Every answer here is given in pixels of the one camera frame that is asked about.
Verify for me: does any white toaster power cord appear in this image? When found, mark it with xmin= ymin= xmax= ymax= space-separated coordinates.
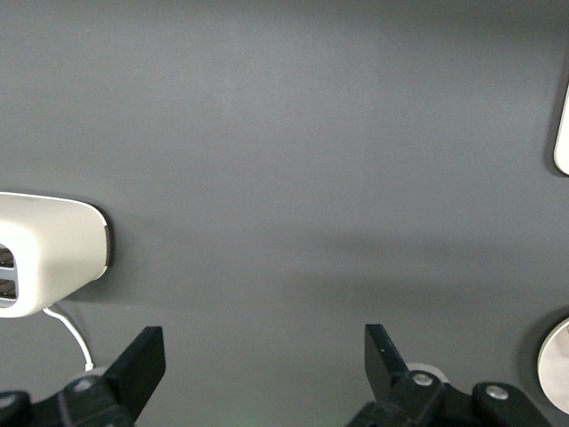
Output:
xmin=41 ymin=305 xmax=97 ymax=373

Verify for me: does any cream rectangular rabbit tray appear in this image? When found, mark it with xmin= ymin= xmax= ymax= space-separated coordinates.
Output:
xmin=552 ymin=78 xmax=569 ymax=176

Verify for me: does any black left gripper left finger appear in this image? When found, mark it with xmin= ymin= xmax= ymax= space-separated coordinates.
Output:
xmin=0 ymin=325 xmax=167 ymax=427

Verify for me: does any cream white toaster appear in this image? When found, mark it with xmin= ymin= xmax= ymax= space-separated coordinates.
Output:
xmin=0 ymin=191 xmax=113 ymax=320

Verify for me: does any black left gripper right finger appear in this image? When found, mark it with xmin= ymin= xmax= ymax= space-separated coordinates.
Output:
xmin=345 ymin=323 xmax=553 ymax=427

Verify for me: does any round cream plate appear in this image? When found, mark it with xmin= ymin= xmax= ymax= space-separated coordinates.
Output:
xmin=536 ymin=317 xmax=569 ymax=408

